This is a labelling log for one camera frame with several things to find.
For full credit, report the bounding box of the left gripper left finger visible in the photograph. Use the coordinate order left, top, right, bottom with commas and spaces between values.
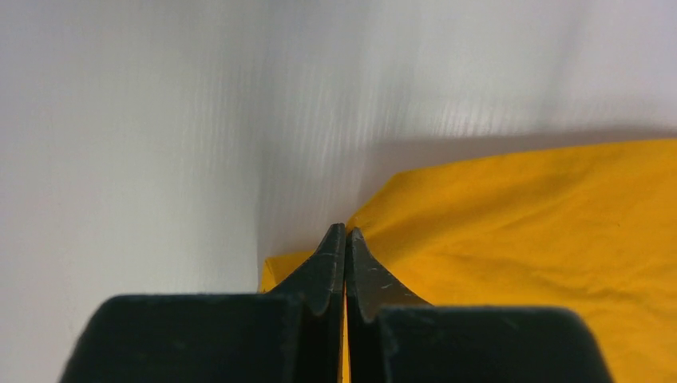
61, 223, 346, 382

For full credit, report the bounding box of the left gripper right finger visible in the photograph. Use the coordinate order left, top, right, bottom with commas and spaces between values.
345, 229, 612, 382

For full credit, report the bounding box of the orange t shirt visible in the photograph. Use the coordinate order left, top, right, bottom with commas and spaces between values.
259, 138, 677, 383

